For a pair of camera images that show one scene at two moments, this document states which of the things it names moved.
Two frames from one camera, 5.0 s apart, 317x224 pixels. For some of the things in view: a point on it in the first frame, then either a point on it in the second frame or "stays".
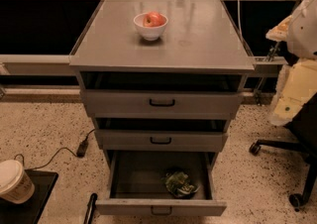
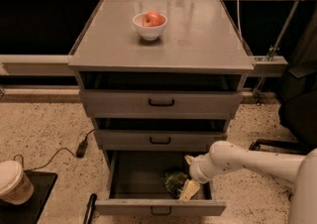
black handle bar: x=90 y=208 stays
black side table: x=28 y=212 stays
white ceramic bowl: x=150 y=33 stays
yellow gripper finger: x=280 y=32 -> x=191 y=186
